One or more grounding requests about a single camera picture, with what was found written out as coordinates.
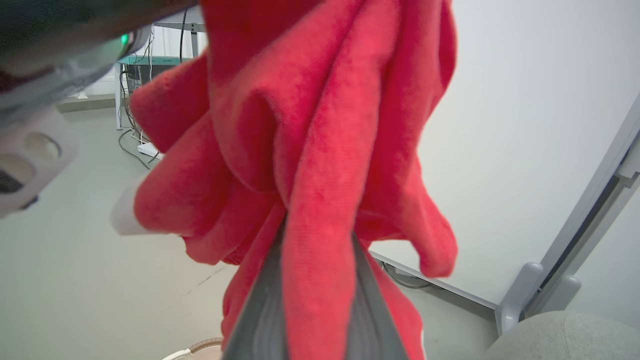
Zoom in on black floor cable bundle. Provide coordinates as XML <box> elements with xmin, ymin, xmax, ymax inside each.
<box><xmin>118</xmin><ymin>70</ymin><xmax>162</xmax><ymax>171</ymax></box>

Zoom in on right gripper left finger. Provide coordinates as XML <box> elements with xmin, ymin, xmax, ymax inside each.
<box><xmin>222</xmin><ymin>216</ymin><xmax>289</xmax><ymax>360</ymax></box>

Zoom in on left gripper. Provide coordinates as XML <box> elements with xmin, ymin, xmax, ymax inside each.
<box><xmin>0</xmin><ymin>0</ymin><xmax>199</xmax><ymax>118</ymax></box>

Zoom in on narrow white partition panel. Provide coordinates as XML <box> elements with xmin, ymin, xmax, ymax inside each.
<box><xmin>545</xmin><ymin>135</ymin><xmax>640</xmax><ymax>331</ymax></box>

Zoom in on white metal table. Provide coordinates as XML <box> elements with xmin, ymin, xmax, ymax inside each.
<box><xmin>114</xmin><ymin>6</ymin><xmax>207</xmax><ymax>131</ymax></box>

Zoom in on black cable under partition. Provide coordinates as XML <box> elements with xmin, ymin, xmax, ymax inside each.
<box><xmin>381</xmin><ymin>261</ymin><xmax>432</xmax><ymax>290</ymax></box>

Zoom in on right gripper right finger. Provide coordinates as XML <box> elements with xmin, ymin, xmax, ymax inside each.
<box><xmin>345</xmin><ymin>233</ymin><xmax>409</xmax><ymax>360</ymax></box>

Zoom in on grey fabric sofa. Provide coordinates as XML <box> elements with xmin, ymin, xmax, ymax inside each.
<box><xmin>482</xmin><ymin>311</ymin><xmax>640</xmax><ymax>360</ymax></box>

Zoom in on wide white partition panel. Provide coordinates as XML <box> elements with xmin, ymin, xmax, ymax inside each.
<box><xmin>370</xmin><ymin>0</ymin><xmax>640</xmax><ymax>312</ymax></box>

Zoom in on grey partition foot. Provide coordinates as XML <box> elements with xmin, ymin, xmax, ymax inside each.
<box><xmin>495</xmin><ymin>261</ymin><xmax>545</xmax><ymax>335</ymax></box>
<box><xmin>525</xmin><ymin>274</ymin><xmax>582</xmax><ymax>321</ymax></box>

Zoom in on red sweatshirt with white print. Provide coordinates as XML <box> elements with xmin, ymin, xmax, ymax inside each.
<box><xmin>111</xmin><ymin>0</ymin><xmax>458</xmax><ymax>360</ymax></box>

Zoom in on cream perforated laundry basket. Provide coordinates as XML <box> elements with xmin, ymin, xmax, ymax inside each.
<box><xmin>162</xmin><ymin>337</ymin><xmax>224</xmax><ymax>360</ymax></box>

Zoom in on white power strip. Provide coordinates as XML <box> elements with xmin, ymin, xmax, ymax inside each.
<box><xmin>137</xmin><ymin>142</ymin><xmax>164</xmax><ymax>161</ymax></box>

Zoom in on black equipment box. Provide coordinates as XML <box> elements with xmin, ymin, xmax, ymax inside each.
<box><xmin>125</xmin><ymin>64</ymin><xmax>173</xmax><ymax>97</ymax></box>

